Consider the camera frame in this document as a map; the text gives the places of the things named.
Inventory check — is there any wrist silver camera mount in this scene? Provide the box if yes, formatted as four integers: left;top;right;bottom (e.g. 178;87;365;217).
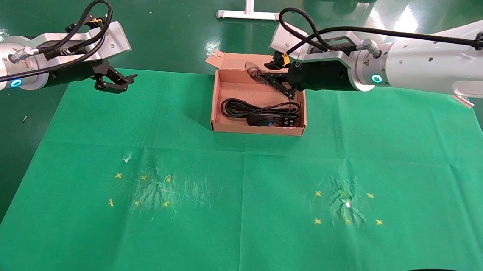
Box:
269;23;362;67
36;16;134;67

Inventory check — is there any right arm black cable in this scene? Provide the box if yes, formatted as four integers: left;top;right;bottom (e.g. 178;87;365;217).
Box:
276;6;483;68

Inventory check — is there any open brown cardboard box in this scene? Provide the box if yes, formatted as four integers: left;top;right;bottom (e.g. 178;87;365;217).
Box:
200;48;315;138

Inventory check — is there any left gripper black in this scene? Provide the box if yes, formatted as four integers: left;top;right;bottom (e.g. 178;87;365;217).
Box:
42;56;139;95

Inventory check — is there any black power cable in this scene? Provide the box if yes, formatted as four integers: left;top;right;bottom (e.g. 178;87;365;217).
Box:
219;96;304;127

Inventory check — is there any right wrist silver camera mount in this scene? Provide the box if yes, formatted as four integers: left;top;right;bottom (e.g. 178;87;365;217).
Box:
269;23;362;67

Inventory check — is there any left wrist silver camera mount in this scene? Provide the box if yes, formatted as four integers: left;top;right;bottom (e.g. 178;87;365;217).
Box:
36;16;134;67

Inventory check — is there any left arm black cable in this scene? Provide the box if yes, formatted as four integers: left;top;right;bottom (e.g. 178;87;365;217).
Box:
0;0;114;99

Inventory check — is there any green table cloth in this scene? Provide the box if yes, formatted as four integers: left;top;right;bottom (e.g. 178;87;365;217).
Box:
0;59;483;271

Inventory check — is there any white stand base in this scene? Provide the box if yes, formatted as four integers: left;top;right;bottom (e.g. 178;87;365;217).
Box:
216;0;285;24

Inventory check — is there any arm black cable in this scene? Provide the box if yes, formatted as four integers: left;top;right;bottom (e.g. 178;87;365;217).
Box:
276;6;483;68
0;0;114;99

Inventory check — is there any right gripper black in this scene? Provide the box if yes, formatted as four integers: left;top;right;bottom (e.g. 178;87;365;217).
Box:
254;52;360;104

